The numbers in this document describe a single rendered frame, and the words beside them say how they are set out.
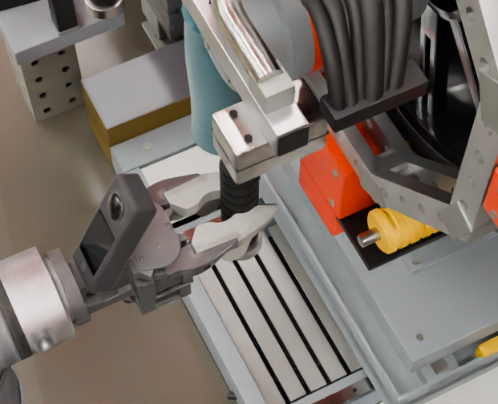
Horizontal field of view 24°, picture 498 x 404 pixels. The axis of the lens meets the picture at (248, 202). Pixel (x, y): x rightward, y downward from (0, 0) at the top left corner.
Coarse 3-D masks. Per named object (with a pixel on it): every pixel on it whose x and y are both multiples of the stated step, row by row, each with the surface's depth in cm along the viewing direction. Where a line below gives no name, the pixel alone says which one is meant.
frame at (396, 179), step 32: (480, 0) 95; (480, 32) 97; (480, 64) 99; (320, 96) 141; (480, 96) 101; (352, 128) 138; (384, 128) 138; (480, 128) 104; (352, 160) 139; (384, 160) 136; (416, 160) 134; (480, 160) 107; (384, 192) 134; (416, 192) 124; (448, 192) 121; (480, 192) 109; (448, 224) 119; (480, 224) 115
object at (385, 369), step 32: (288, 192) 189; (288, 224) 186; (320, 256) 183; (320, 288) 184; (352, 288) 180; (352, 320) 175; (384, 352) 175; (480, 352) 172; (384, 384) 172; (416, 384) 172; (448, 384) 174
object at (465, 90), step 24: (432, 0) 127; (432, 24) 129; (456, 24) 124; (432, 48) 131; (456, 48) 145; (432, 72) 134; (456, 72) 143; (432, 96) 137; (456, 96) 141; (408, 120) 141; (432, 120) 139; (456, 120) 138; (432, 144) 137; (456, 144) 134
